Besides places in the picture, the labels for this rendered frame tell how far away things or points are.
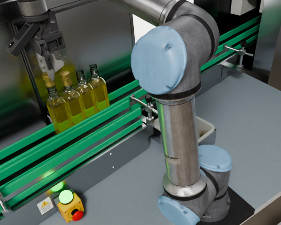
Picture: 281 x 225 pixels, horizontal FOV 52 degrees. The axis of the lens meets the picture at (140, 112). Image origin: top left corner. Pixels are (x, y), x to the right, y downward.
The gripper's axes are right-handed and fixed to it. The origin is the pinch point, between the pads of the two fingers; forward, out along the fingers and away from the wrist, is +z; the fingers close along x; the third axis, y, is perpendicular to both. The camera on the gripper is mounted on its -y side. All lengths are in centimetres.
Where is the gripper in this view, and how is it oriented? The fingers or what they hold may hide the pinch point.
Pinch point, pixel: (47, 76)
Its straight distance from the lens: 100.4
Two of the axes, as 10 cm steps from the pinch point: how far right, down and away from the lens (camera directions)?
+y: 7.5, -4.4, 4.8
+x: -6.5, -4.2, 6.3
